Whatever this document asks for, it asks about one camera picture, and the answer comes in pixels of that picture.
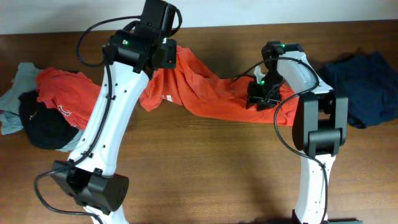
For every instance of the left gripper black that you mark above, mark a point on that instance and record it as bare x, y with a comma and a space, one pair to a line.
171, 45

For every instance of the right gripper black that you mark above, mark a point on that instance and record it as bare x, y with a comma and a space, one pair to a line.
253, 94

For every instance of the red t-shirt white print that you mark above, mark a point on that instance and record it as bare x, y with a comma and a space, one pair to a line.
193, 85

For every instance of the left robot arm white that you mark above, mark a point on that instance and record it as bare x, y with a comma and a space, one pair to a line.
131, 57

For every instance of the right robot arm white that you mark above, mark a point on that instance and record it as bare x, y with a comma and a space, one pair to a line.
320, 123

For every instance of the red crumpled t-shirt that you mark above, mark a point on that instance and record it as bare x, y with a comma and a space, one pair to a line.
72, 94

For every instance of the folded navy blue garment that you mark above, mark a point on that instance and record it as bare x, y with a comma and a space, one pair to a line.
370, 84

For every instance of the black garment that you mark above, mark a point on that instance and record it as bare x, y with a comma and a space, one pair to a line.
46, 128

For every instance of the grey t-shirt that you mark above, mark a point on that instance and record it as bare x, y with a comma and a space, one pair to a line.
24, 81

